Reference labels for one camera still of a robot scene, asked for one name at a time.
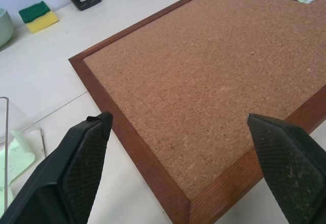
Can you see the cork board with wooden frame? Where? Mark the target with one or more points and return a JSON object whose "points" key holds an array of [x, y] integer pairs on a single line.
{"points": [[203, 68]]}

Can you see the green and yellow sponge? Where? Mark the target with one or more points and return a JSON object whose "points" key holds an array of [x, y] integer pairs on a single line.
{"points": [[38, 17]]}

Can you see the clear plastic container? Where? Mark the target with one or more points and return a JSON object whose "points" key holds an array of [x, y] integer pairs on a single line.
{"points": [[17, 117]]}

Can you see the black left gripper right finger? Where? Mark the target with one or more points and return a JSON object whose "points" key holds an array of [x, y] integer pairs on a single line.
{"points": [[287, 168]]}

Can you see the pale green tray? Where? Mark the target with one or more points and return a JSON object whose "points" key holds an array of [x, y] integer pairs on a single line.
{"points": [[20, 155]]}

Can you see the pale green mug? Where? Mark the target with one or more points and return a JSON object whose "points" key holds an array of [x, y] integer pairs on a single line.
{"points": [[4, 28]]}

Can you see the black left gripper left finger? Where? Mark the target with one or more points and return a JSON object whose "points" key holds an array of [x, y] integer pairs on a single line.
{"points": [[76, 173]]}

